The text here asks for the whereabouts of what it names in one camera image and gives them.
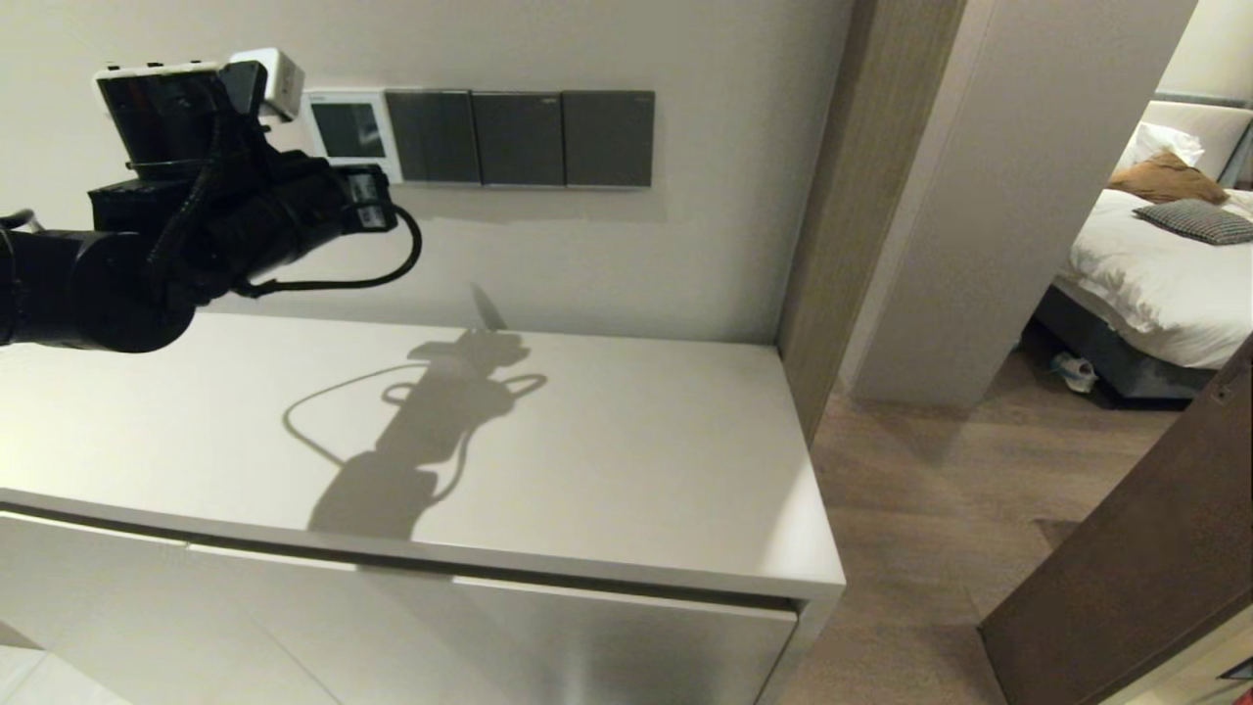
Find white wall thermostat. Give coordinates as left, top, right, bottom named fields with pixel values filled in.
left=299, top=88, right=404, bottom=185

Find white sideboard cabinet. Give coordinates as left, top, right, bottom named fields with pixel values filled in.
left=0, top=305, right=847, bottom=705

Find narrow white cabinet door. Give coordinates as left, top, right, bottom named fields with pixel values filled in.
left=0, top=509, right=319, bottom=705

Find wide white cabinet door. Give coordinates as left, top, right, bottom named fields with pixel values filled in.
left=186, top=541, right=799, bottom=705

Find white slippers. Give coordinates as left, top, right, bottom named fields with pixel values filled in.
left=1050, top=352, right=1099, bottom=396

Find dark grey bed base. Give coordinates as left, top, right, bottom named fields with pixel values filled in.
left=1033, top=289, right=1220, bottom=404

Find bed with white duvet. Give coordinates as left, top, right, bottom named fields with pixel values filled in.
left=1052, top=186, right=1253, bottom=373

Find brown cushion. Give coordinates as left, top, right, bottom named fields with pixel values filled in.
left=1106, top=150, right=1230, bottom=209

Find white pillow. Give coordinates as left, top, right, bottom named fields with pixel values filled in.
left=1116, top=122, right=1205, bottom=177

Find grey checkered cushion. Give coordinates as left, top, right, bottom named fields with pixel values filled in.
left=1133, top=199, right=1253, bottom=248

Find brown wooden door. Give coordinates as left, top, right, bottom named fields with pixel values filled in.
left=979, top=333, right=1253, bottom=705

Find beige padded headboard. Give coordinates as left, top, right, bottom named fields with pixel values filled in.
left=1140, top=101, right=1253, bottom=187

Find black looped cable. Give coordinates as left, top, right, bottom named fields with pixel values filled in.
left=233, top=201, right=424, bottom=299

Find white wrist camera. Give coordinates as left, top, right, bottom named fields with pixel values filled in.
left=228, top=47, right=305, bottom=122

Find dark grey triple rocker switch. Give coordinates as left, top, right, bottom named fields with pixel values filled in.
left=385, top=90, right=483, bottom=186

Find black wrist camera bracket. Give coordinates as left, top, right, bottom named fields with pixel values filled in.
left=95, top=61, right=270, bottom=169

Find dark grey square panel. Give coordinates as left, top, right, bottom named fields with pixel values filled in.
left=562, top=90, right=655, bottom=189
left=472, top=91, right=567, bottom=188

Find light wooden door frame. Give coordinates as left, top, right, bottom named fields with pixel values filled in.
left=775, top=0, right=968, bottom=449

